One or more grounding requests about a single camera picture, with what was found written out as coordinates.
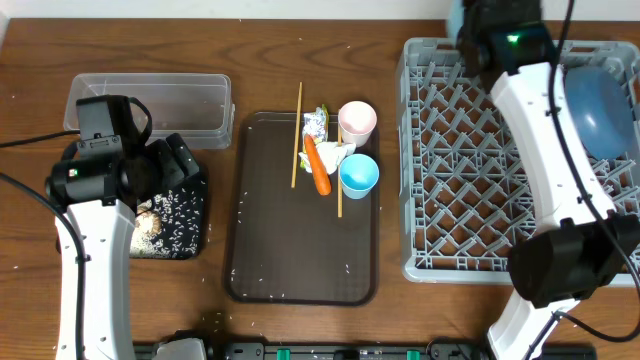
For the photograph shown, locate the wooden chopstick left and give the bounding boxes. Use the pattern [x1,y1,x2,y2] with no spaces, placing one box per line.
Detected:
[291,82,303,189]

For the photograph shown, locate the pile of white rice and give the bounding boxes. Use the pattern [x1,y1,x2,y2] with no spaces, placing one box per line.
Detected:
[130,184,205,259]

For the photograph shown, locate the black rail with green clips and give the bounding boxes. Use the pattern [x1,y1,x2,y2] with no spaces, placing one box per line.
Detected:
[134,329,599,360]

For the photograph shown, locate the orange carrot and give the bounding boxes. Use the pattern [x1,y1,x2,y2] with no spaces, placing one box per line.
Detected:
[304,135,331,196]

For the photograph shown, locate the white paper napkin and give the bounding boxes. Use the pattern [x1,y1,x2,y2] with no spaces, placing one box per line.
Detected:
[316,142,356,175]

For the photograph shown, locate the foil snack wrapper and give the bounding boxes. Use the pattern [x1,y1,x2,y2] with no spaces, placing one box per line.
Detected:
[302,104,329,144]

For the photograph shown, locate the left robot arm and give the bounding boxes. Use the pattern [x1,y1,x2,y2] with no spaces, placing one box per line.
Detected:
[46,95,208,359]

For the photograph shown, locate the clear plastic bin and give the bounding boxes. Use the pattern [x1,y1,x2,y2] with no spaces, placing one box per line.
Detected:
[63,73,235,150]

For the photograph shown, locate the black waste bin tray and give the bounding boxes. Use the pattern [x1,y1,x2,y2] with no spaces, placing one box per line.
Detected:
[127,149,209,261]

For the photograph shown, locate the pink plastic cup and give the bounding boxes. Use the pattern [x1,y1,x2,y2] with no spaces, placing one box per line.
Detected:
[338,101,377,147]

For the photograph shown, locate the light blue plastic cup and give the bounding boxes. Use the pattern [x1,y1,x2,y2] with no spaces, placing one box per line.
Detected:
[338,154,380,200]

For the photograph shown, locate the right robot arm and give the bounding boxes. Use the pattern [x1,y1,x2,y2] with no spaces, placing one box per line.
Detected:
[447,0,639,359]

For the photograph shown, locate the wooden chopstick right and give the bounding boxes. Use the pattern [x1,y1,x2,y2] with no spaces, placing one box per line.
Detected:
[337,125,343,218]

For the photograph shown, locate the brown dried mushroom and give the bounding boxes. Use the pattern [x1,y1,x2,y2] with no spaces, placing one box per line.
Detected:
[132,209,162,246]

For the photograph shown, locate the grey plastic dishwasher rack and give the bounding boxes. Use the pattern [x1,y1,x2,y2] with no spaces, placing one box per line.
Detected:
[396,38,639,284]

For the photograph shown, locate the wooden chopstick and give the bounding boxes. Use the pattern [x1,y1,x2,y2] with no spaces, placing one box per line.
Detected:
[291,82,303,189]
[337,125,343,218]

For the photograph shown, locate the dark blue plate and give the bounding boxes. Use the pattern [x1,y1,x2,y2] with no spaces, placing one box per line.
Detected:
[565,66,635,160]

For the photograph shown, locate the dark brown serving tray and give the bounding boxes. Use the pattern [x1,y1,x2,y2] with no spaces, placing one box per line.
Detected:
[224,112,380,306]

